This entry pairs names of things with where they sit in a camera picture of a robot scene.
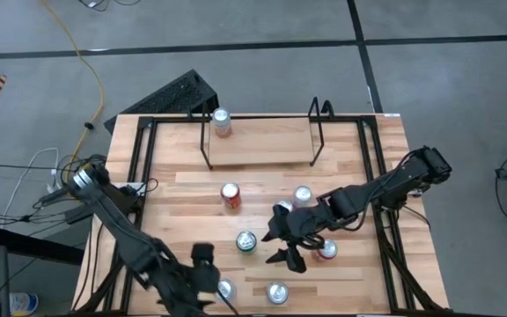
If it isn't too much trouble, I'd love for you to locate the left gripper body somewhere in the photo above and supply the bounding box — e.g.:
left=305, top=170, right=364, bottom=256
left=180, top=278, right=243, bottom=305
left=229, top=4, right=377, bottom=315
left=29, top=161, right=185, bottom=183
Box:
left=147, top=262, right=222, bottom=316

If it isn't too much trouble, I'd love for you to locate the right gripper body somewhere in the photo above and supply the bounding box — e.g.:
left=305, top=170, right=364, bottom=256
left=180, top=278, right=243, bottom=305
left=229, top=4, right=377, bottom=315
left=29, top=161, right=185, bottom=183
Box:
left=286, top=200, right=341, bottom=247

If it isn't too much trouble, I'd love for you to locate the red soda can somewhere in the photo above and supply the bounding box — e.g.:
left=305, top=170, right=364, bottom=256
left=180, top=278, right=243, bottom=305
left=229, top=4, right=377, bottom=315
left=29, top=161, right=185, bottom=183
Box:
left=317, top=239, right=339, bottom=261

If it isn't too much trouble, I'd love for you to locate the green Sprite can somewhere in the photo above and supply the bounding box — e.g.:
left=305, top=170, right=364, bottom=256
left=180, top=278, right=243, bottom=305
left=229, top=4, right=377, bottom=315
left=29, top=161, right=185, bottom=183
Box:
left=235, top=230, right=258, bottom=254

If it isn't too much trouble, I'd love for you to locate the black flat floor bar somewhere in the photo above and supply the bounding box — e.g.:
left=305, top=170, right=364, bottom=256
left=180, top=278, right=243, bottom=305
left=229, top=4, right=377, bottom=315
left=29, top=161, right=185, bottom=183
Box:
left=0, top=225, right=85, bottom=267

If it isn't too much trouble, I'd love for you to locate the grey power strip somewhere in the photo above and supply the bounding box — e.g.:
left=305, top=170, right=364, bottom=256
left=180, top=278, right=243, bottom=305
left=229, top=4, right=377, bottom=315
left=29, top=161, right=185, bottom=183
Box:
left=37, top=182, right=81, bottom=208

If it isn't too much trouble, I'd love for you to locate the white blue yellow packet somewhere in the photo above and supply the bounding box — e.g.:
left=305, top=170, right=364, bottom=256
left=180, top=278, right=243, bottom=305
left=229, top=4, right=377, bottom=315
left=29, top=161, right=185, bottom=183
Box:
left=9, top=291, right=40, bottom=317

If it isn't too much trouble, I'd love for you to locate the black perforated metal case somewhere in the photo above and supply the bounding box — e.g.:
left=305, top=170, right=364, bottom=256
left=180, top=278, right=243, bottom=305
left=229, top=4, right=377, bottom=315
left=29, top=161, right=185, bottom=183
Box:
left=103, top=69, right=222, bottom=134

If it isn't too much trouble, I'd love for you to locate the black wire shelf rack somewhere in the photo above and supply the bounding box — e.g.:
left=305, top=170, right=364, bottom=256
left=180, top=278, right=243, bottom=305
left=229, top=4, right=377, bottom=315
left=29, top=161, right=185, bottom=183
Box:
left=199, top=96, right=336, bottom=172

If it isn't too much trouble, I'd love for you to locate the black aluminium table frame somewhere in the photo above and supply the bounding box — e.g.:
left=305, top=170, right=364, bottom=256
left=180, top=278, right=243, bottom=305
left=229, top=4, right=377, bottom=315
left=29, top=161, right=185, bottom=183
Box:
left=70, top=113, right=451, bottom=317

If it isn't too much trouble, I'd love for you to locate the black cable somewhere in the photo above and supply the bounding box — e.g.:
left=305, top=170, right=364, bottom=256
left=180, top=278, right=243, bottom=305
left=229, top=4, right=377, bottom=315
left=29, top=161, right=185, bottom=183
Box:
left=76, top=0, right=144, bottom=12
left=0, top=163, right=46, bottom=171
left=0, top=210, right=68, bottom=226
left=70, top=206, right=118, bottom=312

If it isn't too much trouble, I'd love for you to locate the yellow cable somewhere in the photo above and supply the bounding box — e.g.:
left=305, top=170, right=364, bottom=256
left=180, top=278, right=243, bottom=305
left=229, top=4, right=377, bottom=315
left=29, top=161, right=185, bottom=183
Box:
left=40, top=0, right=105, bottom=204

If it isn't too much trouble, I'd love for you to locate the white cable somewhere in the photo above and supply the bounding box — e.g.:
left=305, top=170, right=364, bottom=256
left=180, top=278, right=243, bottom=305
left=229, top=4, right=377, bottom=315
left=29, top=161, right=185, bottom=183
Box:
left=2, top=147, right=61, bottom=217

